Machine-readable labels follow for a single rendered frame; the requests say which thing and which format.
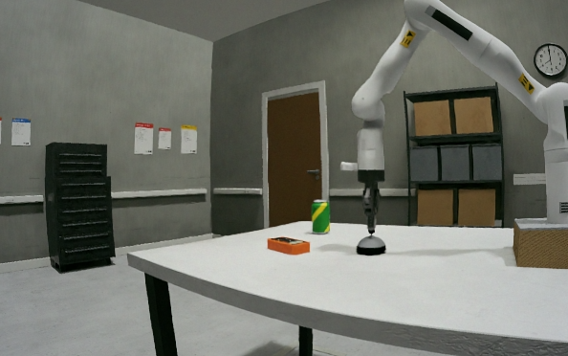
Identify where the green and yellow drink can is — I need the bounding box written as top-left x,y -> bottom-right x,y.
312,200 -> 330,234

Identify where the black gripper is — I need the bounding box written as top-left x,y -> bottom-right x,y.
358,169 -> 385,230

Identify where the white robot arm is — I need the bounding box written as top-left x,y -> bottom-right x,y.
340,0 -> 568,224

